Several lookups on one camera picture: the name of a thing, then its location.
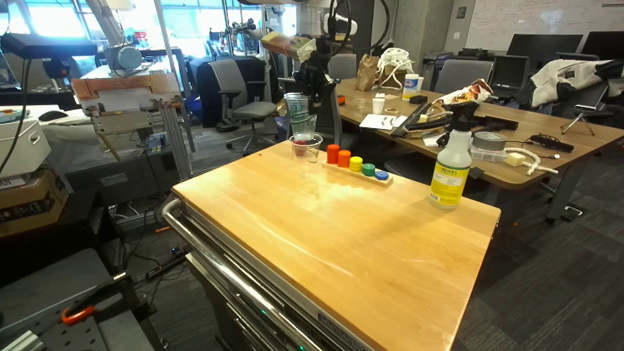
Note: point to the blue cylinder block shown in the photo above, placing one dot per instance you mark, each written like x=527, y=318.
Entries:
x=381, y=174

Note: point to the metal tool cart body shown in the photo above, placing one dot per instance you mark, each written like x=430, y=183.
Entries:
x=260, y=324

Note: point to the spray bottle yellow liquid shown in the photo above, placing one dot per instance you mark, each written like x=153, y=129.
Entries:
x=451, y=176

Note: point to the white cloth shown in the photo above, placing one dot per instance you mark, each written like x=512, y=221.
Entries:
x=566, y=74

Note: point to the white paper sheet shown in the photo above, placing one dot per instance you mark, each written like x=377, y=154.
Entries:
x=383, y=121

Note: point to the green cylinder block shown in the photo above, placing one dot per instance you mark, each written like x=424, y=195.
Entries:
x=369, y=170

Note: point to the cardboard box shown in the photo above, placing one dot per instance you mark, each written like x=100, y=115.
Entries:
x=32, y=201

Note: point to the grey office chair with armrests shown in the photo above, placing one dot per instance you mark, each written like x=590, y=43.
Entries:
x=227, y=84

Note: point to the white paper cup blue print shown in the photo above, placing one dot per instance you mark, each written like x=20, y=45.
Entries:
x=412, y=86

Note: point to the black computer mouse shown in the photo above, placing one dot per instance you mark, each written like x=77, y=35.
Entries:
x=54, y=115

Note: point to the black remote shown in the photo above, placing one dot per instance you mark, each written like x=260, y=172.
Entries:
x=551, y=143

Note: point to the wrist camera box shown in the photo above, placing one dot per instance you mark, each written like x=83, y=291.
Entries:
x=286, y=43

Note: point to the small white cup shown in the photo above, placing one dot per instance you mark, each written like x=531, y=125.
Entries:
x=379, y=104

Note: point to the white printer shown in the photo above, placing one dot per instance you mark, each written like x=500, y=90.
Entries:
x=22, y=146

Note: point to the black wide monitor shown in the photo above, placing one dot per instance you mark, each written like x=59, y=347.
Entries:
x=543, y=47
x=605, y=43

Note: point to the wooden topped stand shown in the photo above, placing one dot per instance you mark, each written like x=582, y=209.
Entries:
x=124, y=88

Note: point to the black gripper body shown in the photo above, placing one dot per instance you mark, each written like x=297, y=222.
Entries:
x=323, y=61

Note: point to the yellow cylinder block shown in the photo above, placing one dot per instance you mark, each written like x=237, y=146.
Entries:
x=356, y=164

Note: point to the snack bag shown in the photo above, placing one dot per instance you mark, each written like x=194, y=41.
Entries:
x=465, y=94

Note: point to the grey round device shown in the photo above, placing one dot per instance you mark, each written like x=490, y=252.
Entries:
x=124, y=59

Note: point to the brown paper bag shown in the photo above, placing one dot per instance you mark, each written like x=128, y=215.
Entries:
x=368, y=70

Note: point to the grey padded office chair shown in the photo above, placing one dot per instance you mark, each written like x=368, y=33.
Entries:
x=461, y=74

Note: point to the light grey chair back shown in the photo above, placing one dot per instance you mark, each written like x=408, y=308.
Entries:
x=344, y=66

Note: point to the wooden office desk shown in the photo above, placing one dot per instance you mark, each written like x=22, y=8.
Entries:
x=586, y=137

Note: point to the small black monitor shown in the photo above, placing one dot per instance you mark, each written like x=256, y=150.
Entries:
x=510, y=70

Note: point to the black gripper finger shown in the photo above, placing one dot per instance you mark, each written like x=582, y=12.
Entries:
x=325, y=98
x=309, y=92

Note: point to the orange cylinder block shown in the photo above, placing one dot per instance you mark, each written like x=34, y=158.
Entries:
x=344, y=158

